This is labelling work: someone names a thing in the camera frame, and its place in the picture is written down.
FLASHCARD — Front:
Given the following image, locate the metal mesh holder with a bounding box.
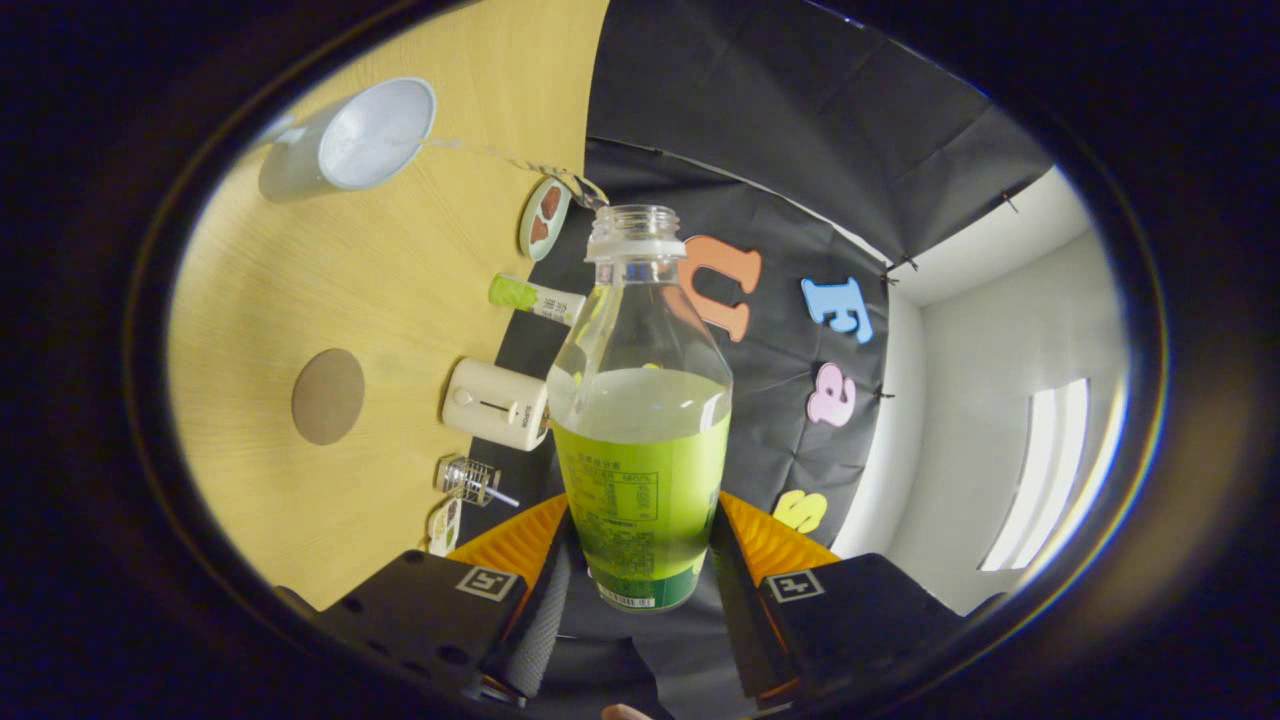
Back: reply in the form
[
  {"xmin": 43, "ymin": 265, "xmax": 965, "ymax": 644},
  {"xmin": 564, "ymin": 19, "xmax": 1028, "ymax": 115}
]
[{"xmin": 436, "ymin": 455, "xmax": 501, "ymax": 508}]

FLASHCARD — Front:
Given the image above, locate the round brown coaster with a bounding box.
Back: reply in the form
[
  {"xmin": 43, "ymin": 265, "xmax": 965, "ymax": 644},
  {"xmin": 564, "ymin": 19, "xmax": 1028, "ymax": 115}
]
[{"xmin": 291, "ymin": 348, "xmax": 366, "ymax": 447}]

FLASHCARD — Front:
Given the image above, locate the pale green plate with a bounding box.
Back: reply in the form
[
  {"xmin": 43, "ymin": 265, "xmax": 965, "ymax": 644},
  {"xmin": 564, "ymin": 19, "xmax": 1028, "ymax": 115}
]
[{"xmin": 518, "ymin": 177, "xmax": 573, "ymax": 262}]

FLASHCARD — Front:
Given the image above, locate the green label juice bottle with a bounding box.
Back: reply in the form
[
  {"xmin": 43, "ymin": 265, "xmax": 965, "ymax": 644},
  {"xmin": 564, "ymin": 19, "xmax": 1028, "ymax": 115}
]
[{"xmin": 546, "ymin": 204, "xmax": 734, "ymax": 611}]

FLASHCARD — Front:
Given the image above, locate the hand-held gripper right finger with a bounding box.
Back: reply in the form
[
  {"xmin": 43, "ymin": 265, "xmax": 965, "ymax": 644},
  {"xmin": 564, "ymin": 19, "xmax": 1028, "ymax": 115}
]
[{"xmin": 708, "ymin": 490, "xmax": 969, "ymax": 701}]

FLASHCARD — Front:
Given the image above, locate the wooden table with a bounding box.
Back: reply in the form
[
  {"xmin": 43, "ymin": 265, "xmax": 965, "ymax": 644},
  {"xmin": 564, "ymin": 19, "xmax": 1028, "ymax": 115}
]
[{"xmin": 165, "ymin": 0, "xmax": 611, "ymax": 611}]

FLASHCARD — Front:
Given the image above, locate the white divided dish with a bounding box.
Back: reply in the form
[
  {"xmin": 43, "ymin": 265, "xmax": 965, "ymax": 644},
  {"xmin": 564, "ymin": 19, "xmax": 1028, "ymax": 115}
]
[{"xmin": 428, "ymin": 497, "xmax": 463, "ymax": 558}]

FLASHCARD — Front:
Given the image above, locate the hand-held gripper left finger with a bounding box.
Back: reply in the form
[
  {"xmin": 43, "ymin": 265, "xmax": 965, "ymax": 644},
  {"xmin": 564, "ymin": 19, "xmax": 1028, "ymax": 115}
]
[{"xmin": 315, "ymin": 492, "xmax": 573, "ymax": 706}]

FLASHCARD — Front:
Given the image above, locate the white toaster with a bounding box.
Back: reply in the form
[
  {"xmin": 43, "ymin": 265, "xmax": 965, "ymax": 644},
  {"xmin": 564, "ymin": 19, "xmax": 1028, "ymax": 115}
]
[{"xmin": 441, "ymin": 358, "xmax": 551, "ymax": 453}]

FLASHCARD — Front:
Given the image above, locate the ceiling light panel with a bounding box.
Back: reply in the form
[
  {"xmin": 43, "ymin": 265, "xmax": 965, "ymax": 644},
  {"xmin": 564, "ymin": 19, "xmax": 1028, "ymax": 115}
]
[{"xmin": 980, "ymin": 377, "xmax": 1091, "ymax": 573}]

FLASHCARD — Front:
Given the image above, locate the pale grey cup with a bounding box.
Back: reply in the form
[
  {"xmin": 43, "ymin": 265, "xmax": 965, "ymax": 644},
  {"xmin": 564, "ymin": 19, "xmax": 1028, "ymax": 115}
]
[{"xmin": 258, "ymin": 77, "xmax": 438, "ymax": 205}]

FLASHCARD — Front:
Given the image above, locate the small green white bottle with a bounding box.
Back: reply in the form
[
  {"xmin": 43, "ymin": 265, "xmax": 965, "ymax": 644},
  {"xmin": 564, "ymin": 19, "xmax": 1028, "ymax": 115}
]
[{"xmin": 488, "ymin": 273, "xmax": 587, "ymax": 328}]

